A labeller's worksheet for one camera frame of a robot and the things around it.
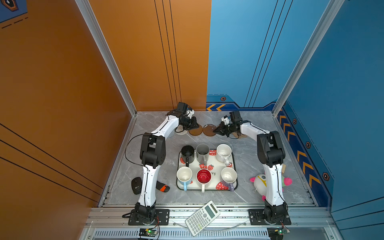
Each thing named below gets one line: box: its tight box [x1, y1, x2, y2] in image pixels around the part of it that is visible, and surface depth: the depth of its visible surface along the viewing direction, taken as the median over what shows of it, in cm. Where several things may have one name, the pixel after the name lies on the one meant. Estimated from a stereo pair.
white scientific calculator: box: [185, 200, 221, 237], surface depth 74 cm
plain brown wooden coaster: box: [188, 124, 203, 136], surface depth 110 cm
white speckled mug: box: [216, 144, 232, 166], surface depth 91 cm
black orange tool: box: [155, 180, 170, 193], surface depth 84 cm
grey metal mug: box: [196, 143, 210, 165], surface depth 89 cm
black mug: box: [181, 145, 195, 168], surface depth 91 cm
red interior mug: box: [196, 168, 212, 193], surface depth 82 cm
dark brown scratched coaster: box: [202, 124, 217, 137], surface depth 111 cm
